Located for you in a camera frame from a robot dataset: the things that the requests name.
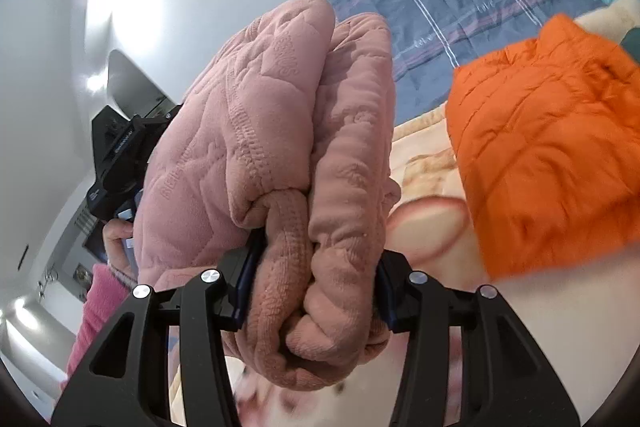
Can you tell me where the orange puffer jacket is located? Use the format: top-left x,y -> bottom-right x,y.
444,13 -> 640,282

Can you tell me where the pink quilted fleece jacket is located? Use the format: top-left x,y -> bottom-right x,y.
131,0 -> 402,393

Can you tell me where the person's left hand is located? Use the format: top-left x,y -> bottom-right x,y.
101,218 -> 140,279

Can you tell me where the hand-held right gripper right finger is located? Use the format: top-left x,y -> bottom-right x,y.
372,251 -> 581,427

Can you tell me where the person's left forearm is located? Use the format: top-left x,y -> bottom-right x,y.
61,263 -> 138,390

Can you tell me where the cream fleece blanket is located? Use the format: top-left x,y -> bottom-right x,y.
574,0 -> 640,45

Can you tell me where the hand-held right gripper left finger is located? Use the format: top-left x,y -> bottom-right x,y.
50,227 -> 267,427

